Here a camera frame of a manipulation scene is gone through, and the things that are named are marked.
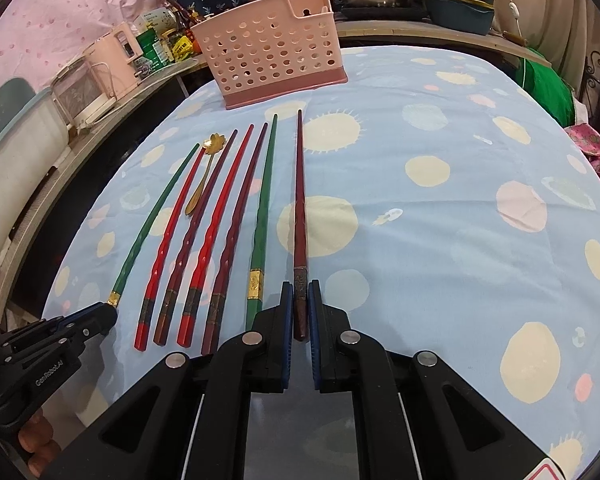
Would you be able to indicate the blue ceramic dish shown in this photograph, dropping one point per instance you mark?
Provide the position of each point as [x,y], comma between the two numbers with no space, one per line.
[457,12]

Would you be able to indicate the beige curtain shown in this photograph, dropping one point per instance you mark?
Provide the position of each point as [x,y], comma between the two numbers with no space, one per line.
[555,5]

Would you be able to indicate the pink floral cloth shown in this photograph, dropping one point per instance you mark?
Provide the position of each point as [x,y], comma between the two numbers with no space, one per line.
[595,152]

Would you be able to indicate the green chopstick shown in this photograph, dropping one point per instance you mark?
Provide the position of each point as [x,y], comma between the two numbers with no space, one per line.
[264,210]
[152,215]

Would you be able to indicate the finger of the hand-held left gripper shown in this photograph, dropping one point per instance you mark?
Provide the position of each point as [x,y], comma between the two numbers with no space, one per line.
[100,321]
[87,309]

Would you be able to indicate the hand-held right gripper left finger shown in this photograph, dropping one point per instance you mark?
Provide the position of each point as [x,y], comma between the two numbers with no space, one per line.
[286,340]

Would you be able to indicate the blue printed tablecloth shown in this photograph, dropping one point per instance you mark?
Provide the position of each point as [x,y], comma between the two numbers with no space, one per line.
[430,210]

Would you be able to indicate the teal plastic basin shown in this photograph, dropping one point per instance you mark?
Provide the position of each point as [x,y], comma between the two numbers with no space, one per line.
[2,107]

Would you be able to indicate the white glass-top appliance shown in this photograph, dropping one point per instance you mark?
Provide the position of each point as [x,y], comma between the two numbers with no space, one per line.
[82,90]

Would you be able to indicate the person's left hand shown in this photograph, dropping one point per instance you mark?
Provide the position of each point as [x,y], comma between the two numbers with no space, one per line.
[36,434]

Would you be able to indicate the pink perforated utensil basket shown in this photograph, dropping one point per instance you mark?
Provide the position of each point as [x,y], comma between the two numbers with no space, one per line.
[270,60]

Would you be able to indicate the gold flower spoon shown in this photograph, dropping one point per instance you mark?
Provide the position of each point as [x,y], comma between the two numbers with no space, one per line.
[200,185]

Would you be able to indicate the yellow packet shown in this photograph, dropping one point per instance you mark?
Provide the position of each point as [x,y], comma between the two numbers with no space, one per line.
[182,46]

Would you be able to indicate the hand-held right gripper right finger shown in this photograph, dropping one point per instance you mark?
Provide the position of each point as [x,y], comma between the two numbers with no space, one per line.
[315,340]

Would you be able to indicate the green cloth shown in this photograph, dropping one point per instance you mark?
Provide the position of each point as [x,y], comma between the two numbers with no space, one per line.
[545,80]

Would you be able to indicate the pink dotted curtain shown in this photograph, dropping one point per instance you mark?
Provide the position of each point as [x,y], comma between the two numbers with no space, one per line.
[55,5]

